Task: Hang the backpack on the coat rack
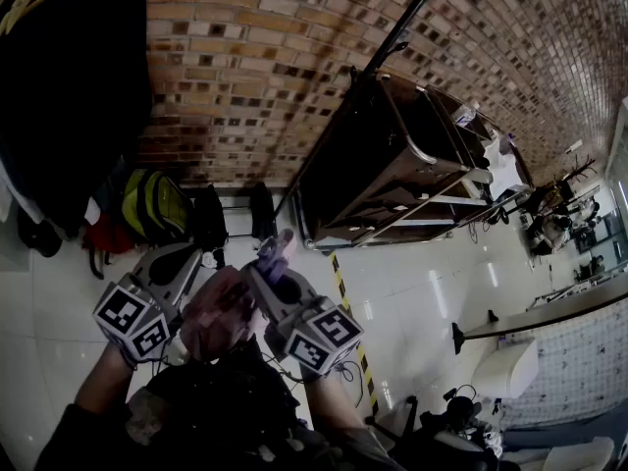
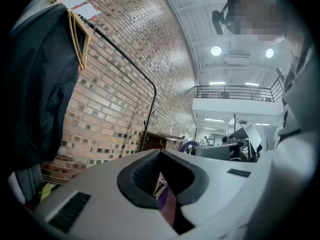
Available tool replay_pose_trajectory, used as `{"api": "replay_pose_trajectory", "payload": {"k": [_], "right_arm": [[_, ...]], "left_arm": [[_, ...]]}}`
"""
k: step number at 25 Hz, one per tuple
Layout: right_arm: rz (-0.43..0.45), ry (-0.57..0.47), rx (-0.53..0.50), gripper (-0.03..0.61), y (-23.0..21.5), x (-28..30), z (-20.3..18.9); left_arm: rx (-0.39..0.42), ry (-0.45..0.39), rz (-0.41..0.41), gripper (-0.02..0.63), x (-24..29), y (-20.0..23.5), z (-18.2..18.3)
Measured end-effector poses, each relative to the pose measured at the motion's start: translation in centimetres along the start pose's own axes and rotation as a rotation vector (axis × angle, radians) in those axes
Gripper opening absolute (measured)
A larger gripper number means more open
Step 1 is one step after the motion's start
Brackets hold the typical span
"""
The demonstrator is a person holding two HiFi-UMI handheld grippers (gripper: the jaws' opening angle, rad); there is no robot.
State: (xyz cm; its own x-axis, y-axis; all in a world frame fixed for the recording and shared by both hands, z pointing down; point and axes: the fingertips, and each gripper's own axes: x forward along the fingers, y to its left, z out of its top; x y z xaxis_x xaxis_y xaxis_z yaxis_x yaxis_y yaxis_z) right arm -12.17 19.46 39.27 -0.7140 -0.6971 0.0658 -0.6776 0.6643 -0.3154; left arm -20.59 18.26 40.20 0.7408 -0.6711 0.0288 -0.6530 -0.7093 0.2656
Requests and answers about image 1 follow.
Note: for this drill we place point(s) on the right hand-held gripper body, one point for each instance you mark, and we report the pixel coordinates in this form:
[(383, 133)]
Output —
[(314, 331)]

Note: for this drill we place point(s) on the person's dark clothing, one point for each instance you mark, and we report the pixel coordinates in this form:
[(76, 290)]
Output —
[(221, 410)]

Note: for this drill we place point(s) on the brown metal cart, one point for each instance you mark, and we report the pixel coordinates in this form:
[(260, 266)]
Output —
[(392, 165)]

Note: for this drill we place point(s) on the grey table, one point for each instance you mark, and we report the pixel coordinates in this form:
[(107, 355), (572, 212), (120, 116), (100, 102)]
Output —
[(564, 307)]

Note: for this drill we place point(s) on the black coat rack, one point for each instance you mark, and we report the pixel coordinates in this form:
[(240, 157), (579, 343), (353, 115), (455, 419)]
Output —
[(408, 17)]

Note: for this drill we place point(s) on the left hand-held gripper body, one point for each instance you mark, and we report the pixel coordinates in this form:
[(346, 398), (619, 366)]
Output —
[(147, 307)]

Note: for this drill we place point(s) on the pink purple cloth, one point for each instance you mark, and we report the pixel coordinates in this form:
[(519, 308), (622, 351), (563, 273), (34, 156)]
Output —
[(216, 312)]

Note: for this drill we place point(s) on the person's right forearm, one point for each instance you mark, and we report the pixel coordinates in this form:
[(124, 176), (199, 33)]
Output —
[(333, 410)]

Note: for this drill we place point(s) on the yellow-green backpack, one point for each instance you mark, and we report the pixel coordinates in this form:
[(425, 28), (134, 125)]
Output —
[(152, 204)]

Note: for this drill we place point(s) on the black hanging coat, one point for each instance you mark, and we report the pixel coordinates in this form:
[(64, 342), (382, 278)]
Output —
[(73, 91)]

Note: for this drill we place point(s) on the yellow black floor tape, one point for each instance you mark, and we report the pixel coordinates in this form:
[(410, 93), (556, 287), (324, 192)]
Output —
[(343, 292)]

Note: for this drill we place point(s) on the black bag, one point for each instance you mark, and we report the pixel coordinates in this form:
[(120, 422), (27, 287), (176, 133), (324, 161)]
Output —
[(262, 211), (210, 224)]

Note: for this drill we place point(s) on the red bag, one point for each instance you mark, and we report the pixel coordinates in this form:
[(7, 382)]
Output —
[(105, 238)]

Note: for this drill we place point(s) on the white chair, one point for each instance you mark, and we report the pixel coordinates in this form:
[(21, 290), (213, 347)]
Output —
[(505, 368), (579, 456)]

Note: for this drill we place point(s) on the clear plastic water bottle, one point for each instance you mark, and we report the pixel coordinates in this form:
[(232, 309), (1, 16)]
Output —
[(463, 115)]

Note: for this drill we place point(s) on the black camera equipment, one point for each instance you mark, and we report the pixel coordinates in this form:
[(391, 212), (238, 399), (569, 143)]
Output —
[(461, 407)]

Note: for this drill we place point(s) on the white cloth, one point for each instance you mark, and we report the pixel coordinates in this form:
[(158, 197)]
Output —
[(503, 170)]

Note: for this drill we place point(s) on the person's left forearm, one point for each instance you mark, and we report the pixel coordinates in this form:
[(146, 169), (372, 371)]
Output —
[(100, 385)]

